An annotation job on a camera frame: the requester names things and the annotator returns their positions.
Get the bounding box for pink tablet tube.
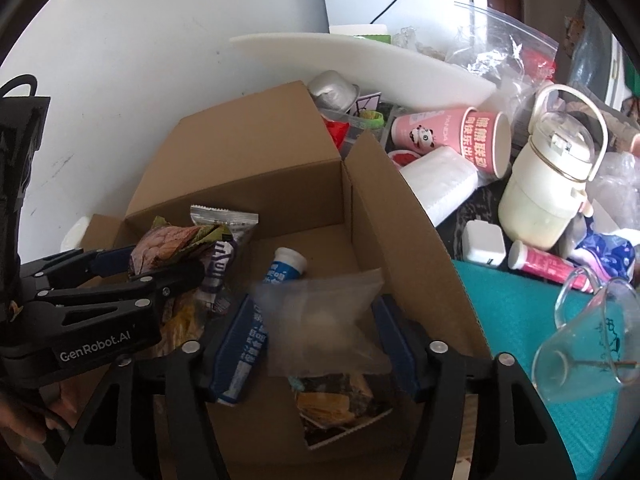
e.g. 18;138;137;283
508;240;575;284

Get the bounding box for frosted zip bag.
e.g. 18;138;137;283
252;269;392;377

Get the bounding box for brown cardboard box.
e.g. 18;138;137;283
82;82;489;479

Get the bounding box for purple silver snack packet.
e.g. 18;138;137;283
190;205;259;315

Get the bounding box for blue tablet tube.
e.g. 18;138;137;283
204;247;307;406

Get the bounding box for clear drinking glass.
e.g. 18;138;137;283
532;266;639;403

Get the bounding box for white paper roll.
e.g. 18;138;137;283
399;146;478;228

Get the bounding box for yellow crisps clear bag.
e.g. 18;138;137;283
153;289;208;356

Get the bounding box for pink panda paper cups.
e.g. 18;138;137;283
390;107;512;179

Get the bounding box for white charger cube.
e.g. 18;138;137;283
462;220;506;268

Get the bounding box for cream water jug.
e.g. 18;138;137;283
498;84;608;250

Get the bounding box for white foam board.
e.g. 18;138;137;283
230;32;497;110

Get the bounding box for black spoon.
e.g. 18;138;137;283
568;359;639;370

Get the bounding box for clear zip plastic bag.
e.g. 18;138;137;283
445;2;559;96

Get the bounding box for silver metal bowl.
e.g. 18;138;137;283
307;70;360;113

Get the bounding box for person's left hand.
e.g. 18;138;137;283
1;378;79;443

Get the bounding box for white cap blue jar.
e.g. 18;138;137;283
60;216;91;252

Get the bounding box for green brown nut bag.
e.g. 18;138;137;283
128;216;234;278

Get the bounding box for teal printed table mat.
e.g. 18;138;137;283
454;261;639;479

